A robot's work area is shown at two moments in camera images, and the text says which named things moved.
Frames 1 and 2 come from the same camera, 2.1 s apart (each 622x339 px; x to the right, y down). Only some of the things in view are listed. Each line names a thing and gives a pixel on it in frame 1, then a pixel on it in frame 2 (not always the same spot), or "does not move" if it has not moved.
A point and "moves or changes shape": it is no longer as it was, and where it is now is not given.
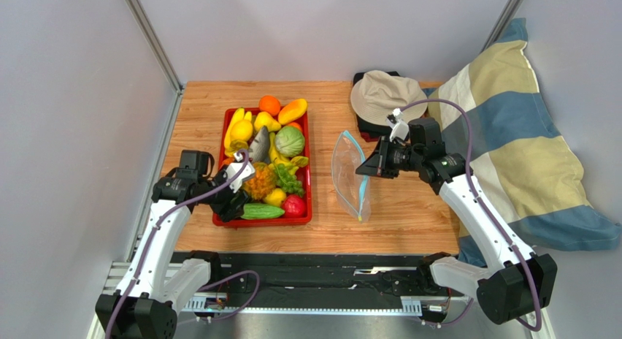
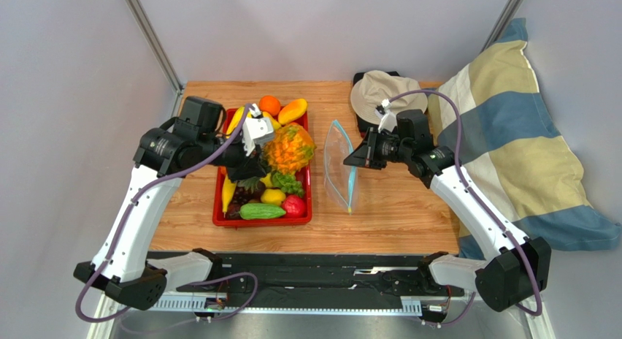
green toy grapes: x=285 y=179 does not move
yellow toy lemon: x=275 y=197 does not move
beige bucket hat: x=377 y=94 does not move
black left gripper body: x=222 y=204 → x=234 y=154
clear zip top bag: x=350 y=176 moves or changes shape
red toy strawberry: x=293 y=206 does not move
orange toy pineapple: x=263 y=181 → x=291 y=150
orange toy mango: x=292 y=110 does not move
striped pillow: x=490 y=110 does not move
